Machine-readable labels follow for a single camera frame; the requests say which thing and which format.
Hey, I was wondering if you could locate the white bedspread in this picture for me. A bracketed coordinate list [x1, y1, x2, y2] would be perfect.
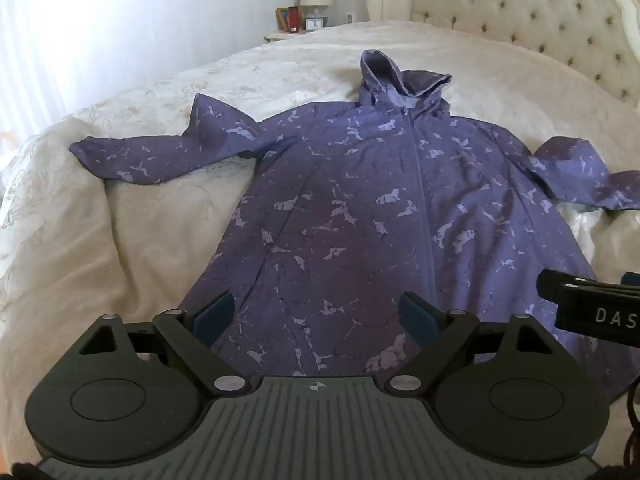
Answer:
[0, 20, 640, 466]

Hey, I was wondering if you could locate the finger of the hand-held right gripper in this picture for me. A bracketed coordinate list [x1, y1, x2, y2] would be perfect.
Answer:
[537, 269, 640, 303]

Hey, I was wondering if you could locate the black cable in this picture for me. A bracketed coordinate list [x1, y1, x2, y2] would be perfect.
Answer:
[620, 375, 640, 466]

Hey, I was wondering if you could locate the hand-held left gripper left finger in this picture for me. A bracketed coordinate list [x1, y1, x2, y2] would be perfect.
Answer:
[75, 290, 253, 398]

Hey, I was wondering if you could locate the purple patterned hooded jacket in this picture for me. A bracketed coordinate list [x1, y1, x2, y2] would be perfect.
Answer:
[68, 49, 640, 411]

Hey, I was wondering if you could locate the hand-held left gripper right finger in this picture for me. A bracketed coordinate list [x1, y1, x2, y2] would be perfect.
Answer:
[384, 291, 557, 397]

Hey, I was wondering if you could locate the white nightstand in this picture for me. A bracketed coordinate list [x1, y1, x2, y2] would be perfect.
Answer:
[264, 29, 321, 43]

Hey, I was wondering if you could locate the cream tufted bed headboard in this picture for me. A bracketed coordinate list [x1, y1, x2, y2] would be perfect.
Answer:
[367, 0, 640, 106]

